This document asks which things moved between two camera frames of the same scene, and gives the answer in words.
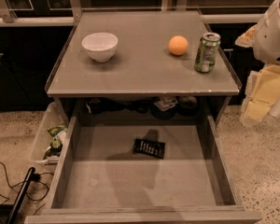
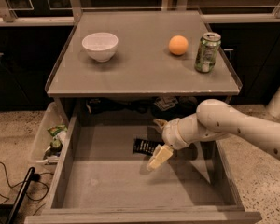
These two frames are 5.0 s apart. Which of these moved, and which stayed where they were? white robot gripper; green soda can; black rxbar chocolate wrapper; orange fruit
Moved: white robot gripper
Stayed: black rxbar chocolate wrapper; green soda can; orange fruit
